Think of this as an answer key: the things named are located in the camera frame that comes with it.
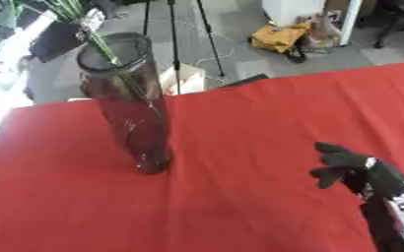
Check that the green flower stem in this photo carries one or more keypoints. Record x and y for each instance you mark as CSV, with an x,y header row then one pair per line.
x,y
96,42

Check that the black office chair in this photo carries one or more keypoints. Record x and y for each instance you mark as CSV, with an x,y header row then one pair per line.
x,y
401,19

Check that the tall clear glass vase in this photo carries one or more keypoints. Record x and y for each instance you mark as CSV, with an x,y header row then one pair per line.
x,y
132,108

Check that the white cardboard box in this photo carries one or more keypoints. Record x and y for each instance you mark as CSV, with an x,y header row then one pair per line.
x,y
183,78

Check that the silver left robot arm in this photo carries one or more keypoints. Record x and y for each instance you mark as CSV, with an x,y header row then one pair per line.
x,y
10,55

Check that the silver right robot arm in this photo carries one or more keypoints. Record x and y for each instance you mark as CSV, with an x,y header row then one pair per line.
x,y
399,223

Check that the white cabinet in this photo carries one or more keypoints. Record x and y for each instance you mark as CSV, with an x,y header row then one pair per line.
x,y
312,14

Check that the yellow bag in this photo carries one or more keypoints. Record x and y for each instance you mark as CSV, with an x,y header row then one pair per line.
x,y
280,38

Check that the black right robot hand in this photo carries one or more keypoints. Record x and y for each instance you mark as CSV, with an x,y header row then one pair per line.
x,y
349,164

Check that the black tripod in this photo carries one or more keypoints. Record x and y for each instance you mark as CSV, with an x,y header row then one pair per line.
x,y
176,36

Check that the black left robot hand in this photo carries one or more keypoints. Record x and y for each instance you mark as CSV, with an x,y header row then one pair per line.
x,y
59,41

